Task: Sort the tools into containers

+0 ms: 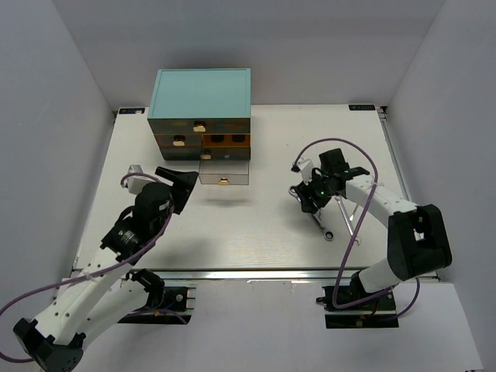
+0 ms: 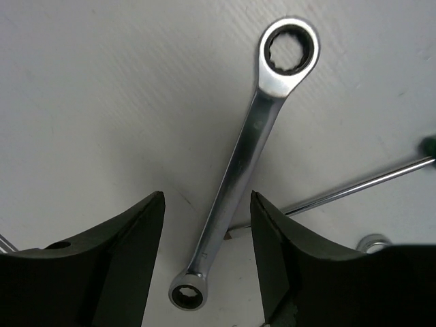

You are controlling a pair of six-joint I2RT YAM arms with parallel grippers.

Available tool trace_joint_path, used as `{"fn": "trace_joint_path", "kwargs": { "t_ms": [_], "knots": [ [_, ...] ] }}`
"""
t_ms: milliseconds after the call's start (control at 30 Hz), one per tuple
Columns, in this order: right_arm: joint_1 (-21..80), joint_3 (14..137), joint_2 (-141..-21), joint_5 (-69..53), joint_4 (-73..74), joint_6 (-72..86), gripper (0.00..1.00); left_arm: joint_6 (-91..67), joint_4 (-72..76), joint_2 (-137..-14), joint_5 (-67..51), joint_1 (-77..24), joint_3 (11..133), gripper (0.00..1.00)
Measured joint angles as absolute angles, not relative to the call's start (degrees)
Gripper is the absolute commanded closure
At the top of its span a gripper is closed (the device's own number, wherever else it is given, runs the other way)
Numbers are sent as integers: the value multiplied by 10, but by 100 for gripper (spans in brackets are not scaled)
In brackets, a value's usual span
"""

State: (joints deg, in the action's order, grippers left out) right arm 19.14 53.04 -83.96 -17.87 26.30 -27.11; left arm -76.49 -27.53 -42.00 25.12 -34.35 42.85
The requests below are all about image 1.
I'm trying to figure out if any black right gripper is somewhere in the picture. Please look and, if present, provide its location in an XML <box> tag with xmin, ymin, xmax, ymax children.
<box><xmin>294</xmin><ymin>170</ymin><xmax>338</xmax><ymax>215</ymax></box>

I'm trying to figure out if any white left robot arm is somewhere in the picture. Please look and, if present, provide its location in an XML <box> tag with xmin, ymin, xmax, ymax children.
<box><xmin>13</xmin><ymin>166</ymin><xmax>198</xmax><ymax>371</ymax></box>

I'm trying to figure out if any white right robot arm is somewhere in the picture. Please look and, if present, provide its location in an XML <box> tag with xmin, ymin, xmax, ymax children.
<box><xmin>291</xmin><ymin>149</ymin><xmax>453</xmax><ymax>309</ymax></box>

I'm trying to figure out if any small combination wrench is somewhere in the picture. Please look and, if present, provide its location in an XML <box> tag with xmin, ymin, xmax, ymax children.
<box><xmin>334</xmin><ymin>196</ymin><xmax>355</xmax><ymax>236</ymax></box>

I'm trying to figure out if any large ratchet combination wrench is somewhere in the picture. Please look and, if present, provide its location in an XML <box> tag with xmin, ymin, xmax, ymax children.
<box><xmin>288</xmin><ymin>185</ymin><xmax>335</xmax><ymax>243</ymax></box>

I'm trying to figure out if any teal drawer cabinet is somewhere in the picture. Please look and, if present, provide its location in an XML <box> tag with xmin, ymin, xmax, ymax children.
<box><xmin>147</xmin><ymin>68</ymin><xmax>251</xmax><ymax>149</ymax></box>

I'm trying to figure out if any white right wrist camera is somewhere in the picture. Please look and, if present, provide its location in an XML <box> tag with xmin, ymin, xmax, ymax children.
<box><xmin>291</xmin><ymin>158</ymin><xmax>314</xmax><ymax>184</ymax></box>

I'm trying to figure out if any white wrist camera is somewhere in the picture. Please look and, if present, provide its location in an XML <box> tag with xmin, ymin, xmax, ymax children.
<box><xmin>120</xmin><ymin>165</ymin><xmax>151</xmax><ymax>195</ymax></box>
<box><xmin>291</xmin><ymin>158</ymin><xmax>314</xmax><ymax>184</ymax></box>

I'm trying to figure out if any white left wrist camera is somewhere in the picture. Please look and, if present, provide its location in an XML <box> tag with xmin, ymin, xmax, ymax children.
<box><xmin>120</xmin><ymin>165</ymin><xmax>151</xmax><ymax>195</ymax></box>

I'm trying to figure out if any green handled short screwdriver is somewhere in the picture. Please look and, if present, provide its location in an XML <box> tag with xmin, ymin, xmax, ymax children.
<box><xmin>349</xmin><ymin>205</ymin><xmax>359</xmax><ymax>222</ymax></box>

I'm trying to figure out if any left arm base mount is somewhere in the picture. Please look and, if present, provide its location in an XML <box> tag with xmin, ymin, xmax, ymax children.
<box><xmin>119</xmin><ymin>269</ymin><xmax>196</xmax><ymax>325</ymax></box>

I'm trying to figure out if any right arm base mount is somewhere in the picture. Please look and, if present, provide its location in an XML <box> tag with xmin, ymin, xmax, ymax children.
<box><xmin>315</xmin><ymin>286</ymin><xmax>399</xmax><ymax>329</ymax></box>

